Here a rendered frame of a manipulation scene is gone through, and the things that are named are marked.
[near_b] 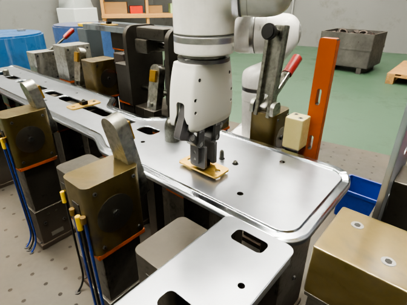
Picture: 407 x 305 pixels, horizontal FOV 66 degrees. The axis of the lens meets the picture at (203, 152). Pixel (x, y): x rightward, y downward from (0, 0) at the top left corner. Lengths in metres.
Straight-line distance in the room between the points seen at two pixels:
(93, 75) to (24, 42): 1.81
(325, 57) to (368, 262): 0.37
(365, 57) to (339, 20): 3.11
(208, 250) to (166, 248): 0.06
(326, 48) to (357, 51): 5.71
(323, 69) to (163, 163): 0.32
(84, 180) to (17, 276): 0.46
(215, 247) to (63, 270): 0.51
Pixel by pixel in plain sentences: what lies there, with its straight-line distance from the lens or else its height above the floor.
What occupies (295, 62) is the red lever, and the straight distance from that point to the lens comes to 0.71.
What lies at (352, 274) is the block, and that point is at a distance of 0.31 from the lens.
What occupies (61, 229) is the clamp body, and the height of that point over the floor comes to 0.73.
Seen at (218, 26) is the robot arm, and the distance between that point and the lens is 0.42.
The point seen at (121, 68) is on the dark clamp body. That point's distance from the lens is 0.99.
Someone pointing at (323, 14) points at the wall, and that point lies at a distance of 9.30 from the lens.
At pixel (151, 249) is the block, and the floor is 0.98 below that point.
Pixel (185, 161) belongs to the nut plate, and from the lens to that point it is 0.53.
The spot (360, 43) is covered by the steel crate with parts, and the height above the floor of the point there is 0.51.
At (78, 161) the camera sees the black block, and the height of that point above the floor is 0.99.
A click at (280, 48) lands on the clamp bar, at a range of 0.62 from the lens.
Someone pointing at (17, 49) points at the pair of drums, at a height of 0.90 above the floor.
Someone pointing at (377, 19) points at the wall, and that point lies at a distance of 9.12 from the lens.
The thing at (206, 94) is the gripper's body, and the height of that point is 1.14.
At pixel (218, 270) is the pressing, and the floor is 1.00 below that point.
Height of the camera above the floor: 1.26
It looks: 27 degrees down
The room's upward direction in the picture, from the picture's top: straight up
